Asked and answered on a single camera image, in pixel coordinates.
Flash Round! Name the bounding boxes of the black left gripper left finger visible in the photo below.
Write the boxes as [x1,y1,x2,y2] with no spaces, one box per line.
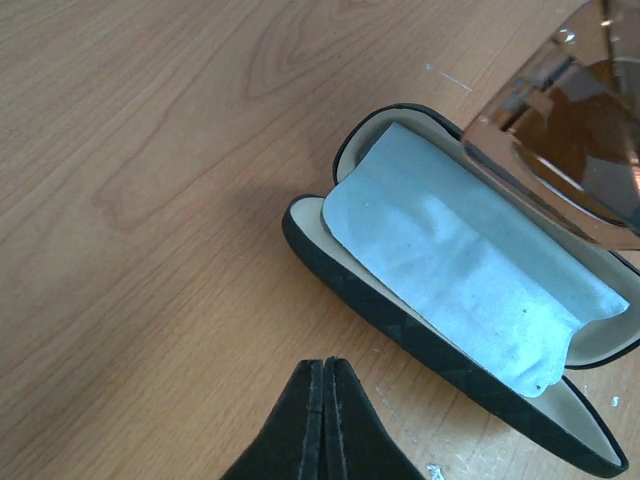
[222,360,323,480]

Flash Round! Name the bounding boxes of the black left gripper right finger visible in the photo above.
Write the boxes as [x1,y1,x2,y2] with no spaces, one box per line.
[322,357,422,480]

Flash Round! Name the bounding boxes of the black checkered glasses case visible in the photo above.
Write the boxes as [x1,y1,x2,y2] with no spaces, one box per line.
[282,104,639,478]

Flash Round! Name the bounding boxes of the light blue cleaning cloth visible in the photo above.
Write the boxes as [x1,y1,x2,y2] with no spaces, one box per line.
[322,123,632,398]

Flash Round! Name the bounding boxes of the brown translucent sunglasses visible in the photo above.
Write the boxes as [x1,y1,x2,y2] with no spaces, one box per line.
[461,1,639,251]

